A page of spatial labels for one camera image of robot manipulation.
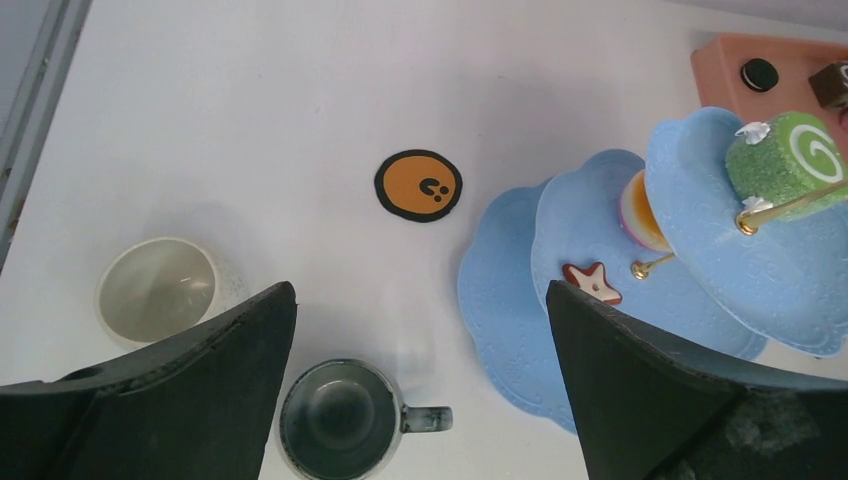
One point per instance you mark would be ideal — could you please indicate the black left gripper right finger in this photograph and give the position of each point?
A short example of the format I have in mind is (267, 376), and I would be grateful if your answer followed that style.
(648, 404)

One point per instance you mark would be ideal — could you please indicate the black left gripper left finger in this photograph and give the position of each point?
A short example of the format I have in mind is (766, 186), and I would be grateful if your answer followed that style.
(196, 405)

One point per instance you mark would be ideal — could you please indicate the white star cookie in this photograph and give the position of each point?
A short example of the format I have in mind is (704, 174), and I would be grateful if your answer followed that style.
(593, 281)

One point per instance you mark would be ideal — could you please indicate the blue three-tier cake stand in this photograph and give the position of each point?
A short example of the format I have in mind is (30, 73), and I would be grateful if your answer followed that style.
(718, 287)

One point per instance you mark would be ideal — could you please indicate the orange round jelly cake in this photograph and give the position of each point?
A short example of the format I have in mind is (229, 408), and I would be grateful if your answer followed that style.
(637, 217)

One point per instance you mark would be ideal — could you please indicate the green swirl roll cake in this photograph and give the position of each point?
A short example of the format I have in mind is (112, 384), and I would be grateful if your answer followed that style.
(773, 162)

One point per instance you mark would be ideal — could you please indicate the white speckled mug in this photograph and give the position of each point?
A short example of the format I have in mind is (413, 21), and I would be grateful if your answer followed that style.
(164, 286)

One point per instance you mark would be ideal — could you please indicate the dark green glazed mug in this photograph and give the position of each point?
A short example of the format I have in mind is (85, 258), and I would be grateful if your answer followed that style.
(344, 419)

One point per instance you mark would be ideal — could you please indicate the orange round coaster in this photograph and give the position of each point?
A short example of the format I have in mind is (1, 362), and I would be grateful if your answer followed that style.
(418, 185)

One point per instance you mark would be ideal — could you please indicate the black round cookie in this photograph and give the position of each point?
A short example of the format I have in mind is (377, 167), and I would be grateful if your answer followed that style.
(759, 75)

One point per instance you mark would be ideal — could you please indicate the pink rectangular tray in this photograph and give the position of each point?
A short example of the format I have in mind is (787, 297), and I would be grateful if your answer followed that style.
(717, 67)

